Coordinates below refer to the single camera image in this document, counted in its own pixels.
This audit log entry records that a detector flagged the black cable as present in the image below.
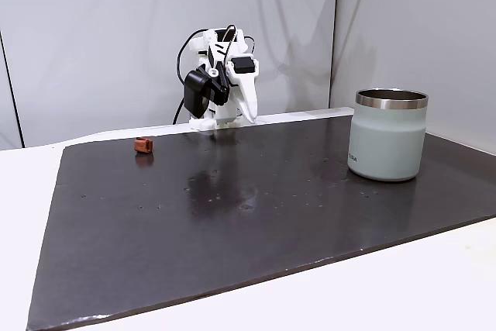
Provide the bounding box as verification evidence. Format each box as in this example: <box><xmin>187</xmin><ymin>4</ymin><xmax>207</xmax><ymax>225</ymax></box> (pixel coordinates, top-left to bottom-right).
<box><xmin>172</xmin><ymin>30</ymin><xmax>206</xmax><ymax>126</ymax></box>

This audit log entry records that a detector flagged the black camera box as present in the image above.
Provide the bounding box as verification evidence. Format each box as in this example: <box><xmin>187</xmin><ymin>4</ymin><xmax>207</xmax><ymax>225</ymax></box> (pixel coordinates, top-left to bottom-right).
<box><xmin>183</xmin><ymin>67</ymin><xmax>229</xmax><ymax>119</ymax></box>

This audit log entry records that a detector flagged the small red cube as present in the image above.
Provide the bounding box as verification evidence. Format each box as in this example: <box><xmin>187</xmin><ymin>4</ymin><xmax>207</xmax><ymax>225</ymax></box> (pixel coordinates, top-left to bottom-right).
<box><xmin>133</xmin><ymin>136</ymin><xmax>155</xmax><ymax>153</ymax></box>

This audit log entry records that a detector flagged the black glossy mat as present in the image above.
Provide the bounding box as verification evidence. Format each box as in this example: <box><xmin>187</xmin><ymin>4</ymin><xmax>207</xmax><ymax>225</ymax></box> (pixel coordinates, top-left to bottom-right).
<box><xmin>25</xmin><ymin>116</ymin><xmax>496</xmax><ymax>331</ymax></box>

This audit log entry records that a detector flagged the pale green steel cup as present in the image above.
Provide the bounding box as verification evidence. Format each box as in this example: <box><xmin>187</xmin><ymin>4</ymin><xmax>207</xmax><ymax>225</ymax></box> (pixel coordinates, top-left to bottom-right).
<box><xmin>347</xmin><ymin>89</ymin><xmax>429</xmax><ymax>183</ymax></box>

